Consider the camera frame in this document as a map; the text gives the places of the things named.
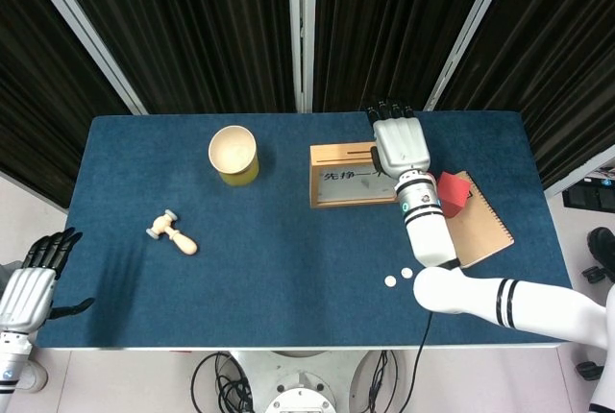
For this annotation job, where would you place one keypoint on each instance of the black folding screen panel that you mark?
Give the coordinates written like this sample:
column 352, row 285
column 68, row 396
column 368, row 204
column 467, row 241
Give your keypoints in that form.
column 384, row 24
column 192, row 24
column 48, row 96
column 552, row 72

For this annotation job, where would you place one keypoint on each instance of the yellow paper cup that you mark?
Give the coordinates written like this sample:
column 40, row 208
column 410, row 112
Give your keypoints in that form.
column 230, row 149

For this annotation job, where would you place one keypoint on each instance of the kraft spiral notebook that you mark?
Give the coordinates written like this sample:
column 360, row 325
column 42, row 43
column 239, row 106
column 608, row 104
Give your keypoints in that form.
column 485, row 235

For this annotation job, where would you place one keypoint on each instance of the blue table cloth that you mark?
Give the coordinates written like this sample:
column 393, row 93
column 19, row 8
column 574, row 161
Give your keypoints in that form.
column 288, row 264

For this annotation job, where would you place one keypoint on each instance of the red cube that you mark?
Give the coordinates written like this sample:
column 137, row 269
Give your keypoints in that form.
column 456, row 192

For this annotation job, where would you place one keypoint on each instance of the black office chair base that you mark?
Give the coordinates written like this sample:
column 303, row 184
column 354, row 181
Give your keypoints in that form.
column 596, row 274

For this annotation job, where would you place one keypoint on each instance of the wooden toy hammer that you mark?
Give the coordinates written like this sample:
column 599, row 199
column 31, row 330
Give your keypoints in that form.
column 180, row 240

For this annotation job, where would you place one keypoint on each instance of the wooden coin box frame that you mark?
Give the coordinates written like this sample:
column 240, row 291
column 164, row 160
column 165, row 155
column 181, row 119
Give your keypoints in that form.
column 336, row 153

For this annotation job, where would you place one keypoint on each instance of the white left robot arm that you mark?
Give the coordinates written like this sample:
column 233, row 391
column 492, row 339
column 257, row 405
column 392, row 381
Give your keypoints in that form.
column 12, row 360

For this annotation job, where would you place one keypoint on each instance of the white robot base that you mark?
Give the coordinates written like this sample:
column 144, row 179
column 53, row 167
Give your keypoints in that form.
column 298, row 384

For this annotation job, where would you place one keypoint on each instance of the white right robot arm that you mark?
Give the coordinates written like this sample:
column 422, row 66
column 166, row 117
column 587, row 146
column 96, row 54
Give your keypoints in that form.
column 427, row 235

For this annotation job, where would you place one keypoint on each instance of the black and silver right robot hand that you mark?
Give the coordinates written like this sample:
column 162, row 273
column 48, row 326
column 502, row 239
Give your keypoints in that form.
column 401, row 144

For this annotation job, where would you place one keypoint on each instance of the black shoe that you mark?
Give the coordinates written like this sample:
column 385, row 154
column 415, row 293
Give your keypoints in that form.
column 603, row 245

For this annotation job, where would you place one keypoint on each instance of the silver coin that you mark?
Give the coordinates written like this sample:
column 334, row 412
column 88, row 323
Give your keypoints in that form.
column 407, row 272
column 390, row 281

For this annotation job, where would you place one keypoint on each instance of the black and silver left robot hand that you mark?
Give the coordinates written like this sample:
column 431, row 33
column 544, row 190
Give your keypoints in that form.
column 24, row 298

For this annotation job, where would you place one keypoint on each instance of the black equipment box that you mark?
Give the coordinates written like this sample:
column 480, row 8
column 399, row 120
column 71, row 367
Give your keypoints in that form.
column 583, row 197

